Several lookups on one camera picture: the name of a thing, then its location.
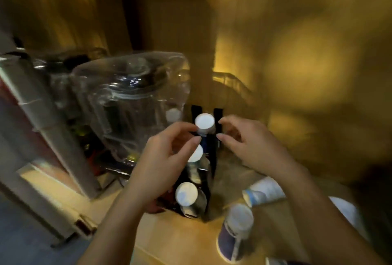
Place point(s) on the person's left hand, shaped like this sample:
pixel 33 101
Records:
pixel 156 166

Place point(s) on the person's right hand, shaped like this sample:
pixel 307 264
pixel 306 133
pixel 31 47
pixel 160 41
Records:
pixel 260 148

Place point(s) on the person's left thumb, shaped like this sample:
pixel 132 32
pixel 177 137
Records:
pixel 188 150

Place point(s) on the person's right thumb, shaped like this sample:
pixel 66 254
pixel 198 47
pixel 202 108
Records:
pixel 228 140

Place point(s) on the person's right forearm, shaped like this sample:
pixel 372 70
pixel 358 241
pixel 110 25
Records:
pixel 318 222

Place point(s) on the person's left forearm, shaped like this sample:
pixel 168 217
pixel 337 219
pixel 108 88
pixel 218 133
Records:
pixel 113 231

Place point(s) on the white capped bottle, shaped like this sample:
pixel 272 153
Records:
pixel 196 159
pixel 204 123
pixel 173 115
pixel 186 196

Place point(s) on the black bottle rack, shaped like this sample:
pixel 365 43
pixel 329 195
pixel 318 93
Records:
pixel 218 113

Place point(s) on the large clear plastic water jug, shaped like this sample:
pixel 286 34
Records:
pixel 131 102

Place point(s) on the white plate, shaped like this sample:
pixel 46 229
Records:
pixel 347 212

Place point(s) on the beige cabinet panel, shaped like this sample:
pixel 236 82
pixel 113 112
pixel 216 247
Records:
pixel 55 191

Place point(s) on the white appliance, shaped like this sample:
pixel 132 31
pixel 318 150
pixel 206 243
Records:
pixel 46 114

